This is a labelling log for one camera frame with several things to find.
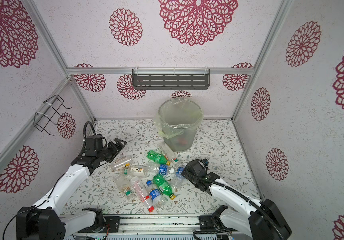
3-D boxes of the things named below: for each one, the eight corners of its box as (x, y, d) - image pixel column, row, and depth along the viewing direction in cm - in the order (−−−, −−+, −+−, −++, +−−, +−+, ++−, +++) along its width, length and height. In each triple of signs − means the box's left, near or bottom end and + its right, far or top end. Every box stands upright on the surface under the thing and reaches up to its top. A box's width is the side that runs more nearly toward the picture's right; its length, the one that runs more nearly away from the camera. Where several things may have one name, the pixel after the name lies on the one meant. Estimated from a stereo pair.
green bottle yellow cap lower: (169, 203, 82) (169, 200, 78) (152, 181, 90) (151, 177, 86) (176, 197, 84) (177, 194, 80) (160, 175, 92) (159, 171, 88)
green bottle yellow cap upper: (146, 157, 100) (145, 152, 96) (152, 151, 103) (151, 147, 99) (165, 169, 94) (165, 165, 90) (170, 163, 97) (170, 159, 93)
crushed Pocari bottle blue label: (147, 176, 92) (145, 172, 87) (148, 166, 96) (147, 161, 92) (174, 176, 92) (174, 172, 87) (173, 166, 96) (174, 162, 92)
